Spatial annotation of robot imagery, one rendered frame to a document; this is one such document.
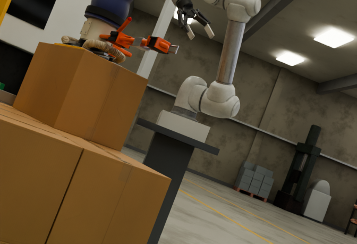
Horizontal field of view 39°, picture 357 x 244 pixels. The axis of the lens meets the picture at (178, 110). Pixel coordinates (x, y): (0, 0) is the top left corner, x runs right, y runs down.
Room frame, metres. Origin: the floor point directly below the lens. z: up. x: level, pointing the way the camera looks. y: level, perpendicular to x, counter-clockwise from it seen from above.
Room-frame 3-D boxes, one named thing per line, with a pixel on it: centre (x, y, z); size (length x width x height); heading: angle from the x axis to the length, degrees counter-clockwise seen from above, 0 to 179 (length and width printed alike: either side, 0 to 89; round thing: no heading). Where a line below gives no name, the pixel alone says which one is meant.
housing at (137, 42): (2.37, 0.27, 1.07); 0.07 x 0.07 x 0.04; 38
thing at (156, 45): (2.26, 0.20, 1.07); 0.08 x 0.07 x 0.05; 38
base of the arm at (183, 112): (3.15, -0.04, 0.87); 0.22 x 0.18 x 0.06; 6
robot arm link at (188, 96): (3.13, -0.05, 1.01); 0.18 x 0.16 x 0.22; 65
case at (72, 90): (2.74, 0.54, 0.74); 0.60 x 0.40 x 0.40; 37
